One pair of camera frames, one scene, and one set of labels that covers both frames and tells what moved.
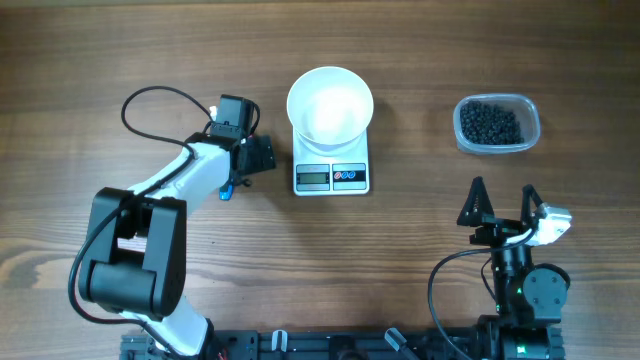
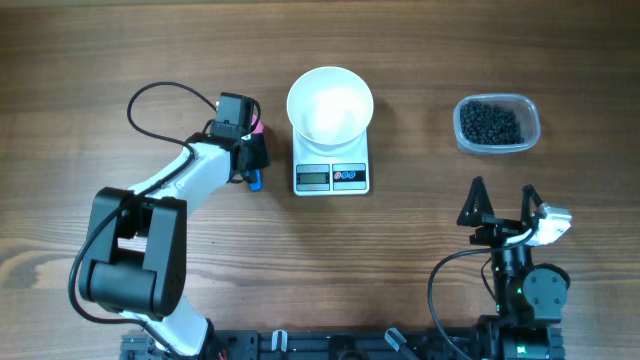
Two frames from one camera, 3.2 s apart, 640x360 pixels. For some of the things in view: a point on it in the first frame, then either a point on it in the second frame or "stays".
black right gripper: x=495 y=228 stays
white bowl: x=329 y=109 stays
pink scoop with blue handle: x=226 y=192 to x=255 y=175
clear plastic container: x=496 y=123 stays
